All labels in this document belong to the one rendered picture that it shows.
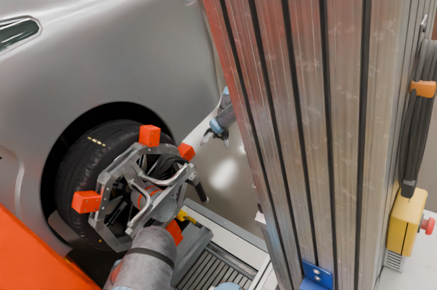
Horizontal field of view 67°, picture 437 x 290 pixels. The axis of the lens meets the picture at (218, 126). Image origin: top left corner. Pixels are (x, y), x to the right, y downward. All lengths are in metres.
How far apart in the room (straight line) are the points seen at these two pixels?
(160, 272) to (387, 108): 0.57
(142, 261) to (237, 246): 1.59
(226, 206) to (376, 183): 2.13
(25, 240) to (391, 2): 1.02
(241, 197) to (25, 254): 1.80
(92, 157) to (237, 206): 1.33
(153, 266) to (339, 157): 0.47
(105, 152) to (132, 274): 0.89
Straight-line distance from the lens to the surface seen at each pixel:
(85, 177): 1.59
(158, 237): 0.82
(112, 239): 1.73
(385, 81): 0.42
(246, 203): 2.60
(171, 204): 1.65
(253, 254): 2.29
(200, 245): 2.33
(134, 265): 0.80
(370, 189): 0.57
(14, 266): 1.14
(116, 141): 1.61
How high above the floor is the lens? 2.09
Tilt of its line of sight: 39 degrees down
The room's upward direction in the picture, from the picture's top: 19 degrees counter-clockwise
